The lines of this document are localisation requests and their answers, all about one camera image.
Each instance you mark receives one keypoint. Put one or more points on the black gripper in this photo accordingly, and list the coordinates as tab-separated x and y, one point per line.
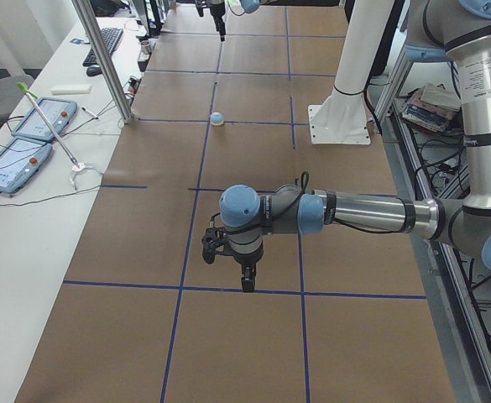
246	262
216	10

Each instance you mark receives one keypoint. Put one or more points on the metal cup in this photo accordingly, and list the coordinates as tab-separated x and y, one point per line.
145	47

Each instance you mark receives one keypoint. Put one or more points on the black computer mouse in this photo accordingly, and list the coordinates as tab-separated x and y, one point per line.
93	70

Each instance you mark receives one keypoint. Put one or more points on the white foam block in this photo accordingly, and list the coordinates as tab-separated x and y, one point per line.
71	89

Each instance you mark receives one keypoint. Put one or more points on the black marker pen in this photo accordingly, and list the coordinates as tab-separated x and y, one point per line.
91	114

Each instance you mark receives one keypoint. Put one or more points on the long metal grabber stick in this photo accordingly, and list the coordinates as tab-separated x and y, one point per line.
77	166

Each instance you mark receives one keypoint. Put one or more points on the stack of books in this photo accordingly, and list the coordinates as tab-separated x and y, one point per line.
431	107

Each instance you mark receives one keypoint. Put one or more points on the teach pendant near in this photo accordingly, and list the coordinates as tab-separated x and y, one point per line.
19	162

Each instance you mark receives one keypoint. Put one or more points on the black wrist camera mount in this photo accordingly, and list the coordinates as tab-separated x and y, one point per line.
214	243

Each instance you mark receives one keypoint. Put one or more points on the aluminium frame post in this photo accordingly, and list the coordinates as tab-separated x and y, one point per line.
92	29

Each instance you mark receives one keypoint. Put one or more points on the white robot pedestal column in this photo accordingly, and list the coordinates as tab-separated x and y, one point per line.
341	118

